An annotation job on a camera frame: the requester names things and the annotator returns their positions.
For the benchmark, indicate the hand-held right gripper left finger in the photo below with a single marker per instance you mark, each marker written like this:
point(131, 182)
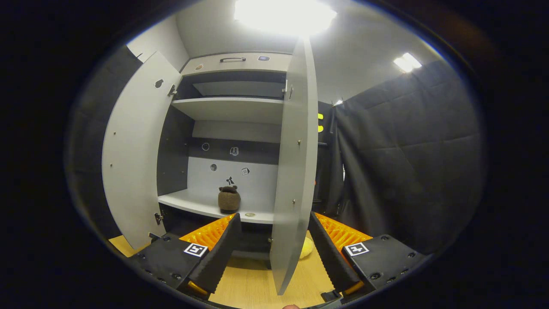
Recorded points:
point(223, 253)

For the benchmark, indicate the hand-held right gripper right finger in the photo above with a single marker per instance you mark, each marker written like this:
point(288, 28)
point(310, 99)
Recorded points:
point(328, 257)

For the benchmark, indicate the brown fuzzy shoe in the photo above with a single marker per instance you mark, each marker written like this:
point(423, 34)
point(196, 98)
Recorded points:
point(229, 201)

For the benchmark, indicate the grey shoe cabinet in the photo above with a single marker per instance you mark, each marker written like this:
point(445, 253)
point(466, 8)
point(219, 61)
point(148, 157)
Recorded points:
point(233, 109)

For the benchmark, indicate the grey cabinet drawer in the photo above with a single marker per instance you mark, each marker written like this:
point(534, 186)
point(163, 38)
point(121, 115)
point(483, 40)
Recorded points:
point(214, 68)

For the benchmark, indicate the yellow soft object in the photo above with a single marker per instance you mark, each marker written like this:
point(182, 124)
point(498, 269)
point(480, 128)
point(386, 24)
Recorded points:
point(306, 249)

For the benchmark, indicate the black backdrop cloth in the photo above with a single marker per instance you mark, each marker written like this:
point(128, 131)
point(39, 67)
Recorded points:
point(407, 163)

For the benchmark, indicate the small ceiling light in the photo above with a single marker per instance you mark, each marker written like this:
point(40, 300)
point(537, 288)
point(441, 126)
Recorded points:
point(407, 62)

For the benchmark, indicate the long ceiling light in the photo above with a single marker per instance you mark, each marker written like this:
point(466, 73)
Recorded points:
point(285, 15)

